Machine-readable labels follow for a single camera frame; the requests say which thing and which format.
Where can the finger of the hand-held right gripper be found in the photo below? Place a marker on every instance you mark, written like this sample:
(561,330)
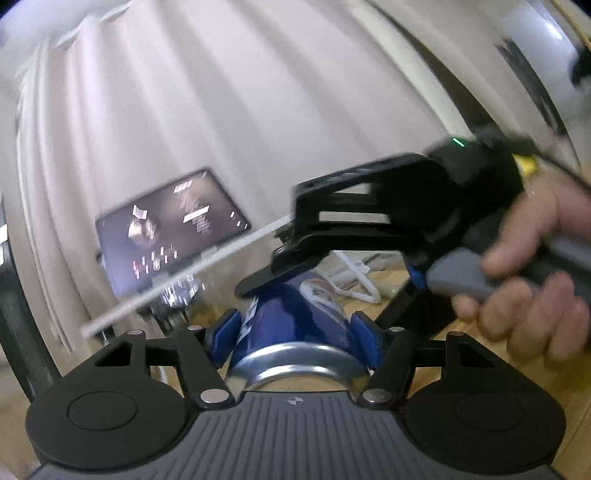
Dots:
(295,263)
(341,194)

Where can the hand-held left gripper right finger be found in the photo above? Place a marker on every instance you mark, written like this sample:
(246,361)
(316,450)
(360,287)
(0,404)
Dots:
(368,342)

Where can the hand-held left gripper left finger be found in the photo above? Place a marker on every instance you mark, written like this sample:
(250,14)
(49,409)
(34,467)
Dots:
(225,339)

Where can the blue soda can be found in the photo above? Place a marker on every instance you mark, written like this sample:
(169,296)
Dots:
(295,323)

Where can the person's right hand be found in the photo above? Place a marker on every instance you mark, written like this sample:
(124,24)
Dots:
(545,295)

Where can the dark tablet screen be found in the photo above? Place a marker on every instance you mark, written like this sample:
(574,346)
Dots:
(175,221)

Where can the white curtain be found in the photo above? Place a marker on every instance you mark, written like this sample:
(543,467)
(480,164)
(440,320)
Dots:
(231,92)

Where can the dark chair frame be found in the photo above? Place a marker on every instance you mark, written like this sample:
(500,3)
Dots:
(18,323)

